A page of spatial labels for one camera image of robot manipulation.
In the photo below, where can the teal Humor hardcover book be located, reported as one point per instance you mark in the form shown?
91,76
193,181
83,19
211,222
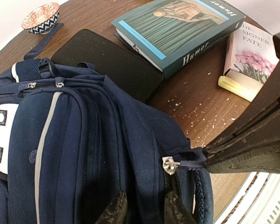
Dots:
172,33

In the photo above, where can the yellow highlighter pen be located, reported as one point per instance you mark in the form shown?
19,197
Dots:
245,92

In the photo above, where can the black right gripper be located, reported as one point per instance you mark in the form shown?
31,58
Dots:
252,141

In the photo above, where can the navy blue student backpack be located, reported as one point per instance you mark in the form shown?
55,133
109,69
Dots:
71,140

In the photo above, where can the black flat pencil case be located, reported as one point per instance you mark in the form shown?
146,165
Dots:
128,71

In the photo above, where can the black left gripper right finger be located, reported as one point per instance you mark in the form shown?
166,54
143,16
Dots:
175,212

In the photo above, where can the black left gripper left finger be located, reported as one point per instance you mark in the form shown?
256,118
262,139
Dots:
116,210

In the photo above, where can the aluminium front rail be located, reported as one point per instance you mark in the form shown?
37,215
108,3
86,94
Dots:
252,198

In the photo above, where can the red blue patterned bowl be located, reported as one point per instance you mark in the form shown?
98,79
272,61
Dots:
42,19

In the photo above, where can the pink flower Designer Fate book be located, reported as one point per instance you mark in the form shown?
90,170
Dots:
250,59

